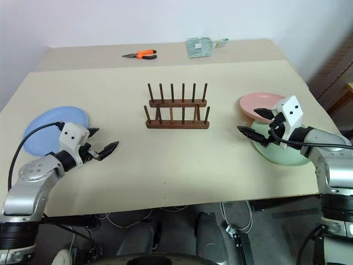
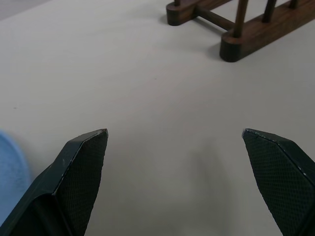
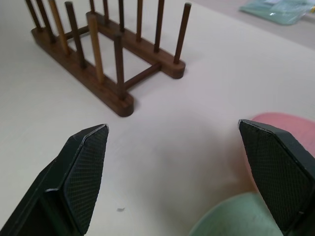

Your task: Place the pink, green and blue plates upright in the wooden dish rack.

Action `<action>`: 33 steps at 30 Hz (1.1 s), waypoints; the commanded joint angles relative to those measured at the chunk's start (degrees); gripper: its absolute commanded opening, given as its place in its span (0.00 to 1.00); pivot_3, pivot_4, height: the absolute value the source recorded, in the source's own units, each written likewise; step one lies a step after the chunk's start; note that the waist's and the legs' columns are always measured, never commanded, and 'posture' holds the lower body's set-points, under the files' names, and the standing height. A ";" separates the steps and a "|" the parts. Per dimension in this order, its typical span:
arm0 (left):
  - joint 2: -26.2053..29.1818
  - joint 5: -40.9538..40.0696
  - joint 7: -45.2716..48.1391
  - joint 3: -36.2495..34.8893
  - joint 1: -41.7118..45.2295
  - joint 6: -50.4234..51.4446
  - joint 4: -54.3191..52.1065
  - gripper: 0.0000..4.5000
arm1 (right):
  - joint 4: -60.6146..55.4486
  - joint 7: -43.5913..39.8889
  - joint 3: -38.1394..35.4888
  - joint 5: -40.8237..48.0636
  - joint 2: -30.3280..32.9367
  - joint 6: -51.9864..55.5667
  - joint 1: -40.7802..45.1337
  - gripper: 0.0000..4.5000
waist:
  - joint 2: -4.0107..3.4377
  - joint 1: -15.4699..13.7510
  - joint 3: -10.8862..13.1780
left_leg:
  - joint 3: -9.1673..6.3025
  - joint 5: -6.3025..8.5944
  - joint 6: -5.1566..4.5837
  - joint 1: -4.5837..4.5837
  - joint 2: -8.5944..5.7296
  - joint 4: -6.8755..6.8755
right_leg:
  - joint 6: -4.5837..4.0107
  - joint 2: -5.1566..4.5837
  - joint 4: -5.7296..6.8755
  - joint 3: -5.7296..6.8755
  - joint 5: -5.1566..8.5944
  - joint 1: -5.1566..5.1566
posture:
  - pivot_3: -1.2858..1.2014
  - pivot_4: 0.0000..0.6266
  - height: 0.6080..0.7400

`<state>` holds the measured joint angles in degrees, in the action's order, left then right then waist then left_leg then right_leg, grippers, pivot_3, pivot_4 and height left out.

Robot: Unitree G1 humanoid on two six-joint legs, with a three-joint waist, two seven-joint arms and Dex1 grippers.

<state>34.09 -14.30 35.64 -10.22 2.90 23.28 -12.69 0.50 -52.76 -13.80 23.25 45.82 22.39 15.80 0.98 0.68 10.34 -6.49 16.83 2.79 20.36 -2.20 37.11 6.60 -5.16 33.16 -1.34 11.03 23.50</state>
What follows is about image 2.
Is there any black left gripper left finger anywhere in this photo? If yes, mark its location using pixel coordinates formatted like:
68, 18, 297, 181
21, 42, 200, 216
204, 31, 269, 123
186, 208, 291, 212
0, 128, 109, 236

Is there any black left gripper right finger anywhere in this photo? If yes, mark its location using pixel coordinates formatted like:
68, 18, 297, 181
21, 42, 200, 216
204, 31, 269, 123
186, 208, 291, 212
242, 127, 315, 236

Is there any dark wooden dish rack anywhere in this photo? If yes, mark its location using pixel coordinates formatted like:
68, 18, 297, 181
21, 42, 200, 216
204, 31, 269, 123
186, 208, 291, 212
165, 0, 315, 63

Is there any blue plate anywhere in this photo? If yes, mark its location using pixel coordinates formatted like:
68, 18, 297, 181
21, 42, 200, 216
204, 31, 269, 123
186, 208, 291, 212
0, 130, 31, 202

